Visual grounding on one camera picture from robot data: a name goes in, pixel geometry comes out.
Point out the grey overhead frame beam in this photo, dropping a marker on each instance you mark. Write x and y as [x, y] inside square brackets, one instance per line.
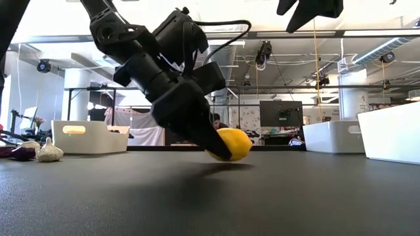
[295, 33]

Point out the white garlic bulb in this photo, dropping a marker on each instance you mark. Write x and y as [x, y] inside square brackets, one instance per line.
[49, 153]
[31, 145]

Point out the black background rig frame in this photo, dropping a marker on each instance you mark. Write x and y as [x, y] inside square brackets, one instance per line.
[295, 87]

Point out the black computer monitor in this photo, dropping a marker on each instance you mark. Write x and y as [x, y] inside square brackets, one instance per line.
[280, 113]

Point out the white plastic basket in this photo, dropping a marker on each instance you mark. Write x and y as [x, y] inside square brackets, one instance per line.
[98, 142]
[390, 134]
[331, 139]

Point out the black table mat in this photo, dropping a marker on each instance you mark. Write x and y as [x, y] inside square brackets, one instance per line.
[210, 203]

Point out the white round column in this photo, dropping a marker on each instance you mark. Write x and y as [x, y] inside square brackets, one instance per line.
[352, 98]
[77, 98]

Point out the person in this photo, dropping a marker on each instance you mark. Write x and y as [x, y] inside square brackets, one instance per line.
[218, 123]

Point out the small black hanging device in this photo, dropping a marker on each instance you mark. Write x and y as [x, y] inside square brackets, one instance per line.
[323, 82]

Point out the white patterned sheet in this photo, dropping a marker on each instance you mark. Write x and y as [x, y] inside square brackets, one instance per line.
[247, 118]

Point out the small purple sweet potato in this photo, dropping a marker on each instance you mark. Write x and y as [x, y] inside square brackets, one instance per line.
[23, 154]
[6, 151]

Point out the yellow lemon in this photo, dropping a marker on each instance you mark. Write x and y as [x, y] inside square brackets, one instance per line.
[238, 142]

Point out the white computer screen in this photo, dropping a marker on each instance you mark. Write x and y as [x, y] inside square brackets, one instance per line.
[29, 117]

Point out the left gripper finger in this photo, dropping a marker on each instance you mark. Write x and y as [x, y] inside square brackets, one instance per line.
[206, 134]

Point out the silver round ventilation duct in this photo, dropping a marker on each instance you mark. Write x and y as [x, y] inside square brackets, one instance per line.
[231, 54]

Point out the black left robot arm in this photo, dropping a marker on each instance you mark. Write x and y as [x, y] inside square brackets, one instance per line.
[108, 29]

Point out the white hanging cloth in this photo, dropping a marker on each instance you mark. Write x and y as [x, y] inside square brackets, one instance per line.
[138, 128]

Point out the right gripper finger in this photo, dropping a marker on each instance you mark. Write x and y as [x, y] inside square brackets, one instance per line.
[286, 6]
[315, 10]

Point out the round black hanging reel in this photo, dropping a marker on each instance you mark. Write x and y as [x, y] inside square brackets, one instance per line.
[388, 57]
[44, 66]

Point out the silver flexible duct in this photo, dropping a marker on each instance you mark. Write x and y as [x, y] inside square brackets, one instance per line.
[380, 49]

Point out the pink flowers in vase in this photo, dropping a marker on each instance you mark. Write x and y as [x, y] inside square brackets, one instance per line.
[38, 122]

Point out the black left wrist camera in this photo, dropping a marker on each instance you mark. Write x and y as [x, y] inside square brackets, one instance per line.
[177, 36]

